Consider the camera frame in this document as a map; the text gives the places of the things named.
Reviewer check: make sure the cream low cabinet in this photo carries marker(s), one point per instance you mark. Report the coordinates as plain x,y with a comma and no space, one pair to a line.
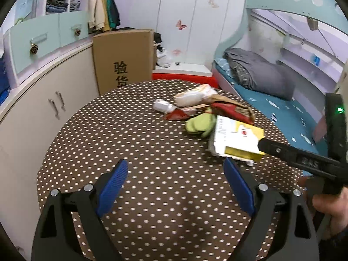
31,117

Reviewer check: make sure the hanging clothes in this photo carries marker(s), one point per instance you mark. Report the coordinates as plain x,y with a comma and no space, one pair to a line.
103,16

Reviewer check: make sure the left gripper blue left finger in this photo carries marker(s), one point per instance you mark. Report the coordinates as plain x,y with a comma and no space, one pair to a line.
109,185

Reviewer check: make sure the red white torn wrapper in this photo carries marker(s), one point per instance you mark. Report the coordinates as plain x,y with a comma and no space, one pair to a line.
179,115

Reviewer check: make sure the operator right hand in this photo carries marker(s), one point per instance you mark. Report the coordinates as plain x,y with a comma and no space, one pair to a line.
334,208

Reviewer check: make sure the red brown snack bag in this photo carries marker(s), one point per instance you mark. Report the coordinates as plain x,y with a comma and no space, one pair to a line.
224,106

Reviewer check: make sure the teal bed mattress cover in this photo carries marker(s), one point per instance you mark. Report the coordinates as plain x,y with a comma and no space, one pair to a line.
290,117

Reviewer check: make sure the white orange plastic bag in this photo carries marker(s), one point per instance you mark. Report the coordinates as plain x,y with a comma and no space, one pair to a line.
194,96

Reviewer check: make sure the brown polka dot tablecloth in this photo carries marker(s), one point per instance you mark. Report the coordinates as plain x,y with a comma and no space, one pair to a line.
176,203

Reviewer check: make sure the wardrobe with butterfly stickers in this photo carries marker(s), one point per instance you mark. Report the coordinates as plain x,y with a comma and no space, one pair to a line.
191,30

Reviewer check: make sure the blue paper bag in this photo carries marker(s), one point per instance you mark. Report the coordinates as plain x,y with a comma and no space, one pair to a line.
4,83

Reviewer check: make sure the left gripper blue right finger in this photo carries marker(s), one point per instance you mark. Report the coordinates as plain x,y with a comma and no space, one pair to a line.
242,185

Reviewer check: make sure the teal bunk bed frame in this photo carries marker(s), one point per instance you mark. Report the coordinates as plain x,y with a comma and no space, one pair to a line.
329,12

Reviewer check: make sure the yellow white carton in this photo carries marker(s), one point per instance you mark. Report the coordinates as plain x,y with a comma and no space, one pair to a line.
231,138

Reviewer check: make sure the red storage bench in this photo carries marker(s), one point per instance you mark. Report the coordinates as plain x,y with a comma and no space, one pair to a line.
196,73

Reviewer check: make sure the white bag on bench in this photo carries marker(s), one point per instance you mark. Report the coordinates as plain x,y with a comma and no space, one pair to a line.
163,58

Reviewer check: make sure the teal drawer unit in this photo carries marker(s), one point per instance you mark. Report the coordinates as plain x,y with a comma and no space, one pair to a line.
28,43

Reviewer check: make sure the grey folded duvet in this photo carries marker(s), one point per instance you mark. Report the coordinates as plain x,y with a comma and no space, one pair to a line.
254,72

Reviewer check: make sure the small white bottle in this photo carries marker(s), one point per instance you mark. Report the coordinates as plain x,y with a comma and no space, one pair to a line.
163,106

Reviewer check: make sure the green sock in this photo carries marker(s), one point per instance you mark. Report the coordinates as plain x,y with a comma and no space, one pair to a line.
202,124

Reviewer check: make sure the brown cardboard box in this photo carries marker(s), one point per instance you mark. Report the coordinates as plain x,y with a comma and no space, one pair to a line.
122,58

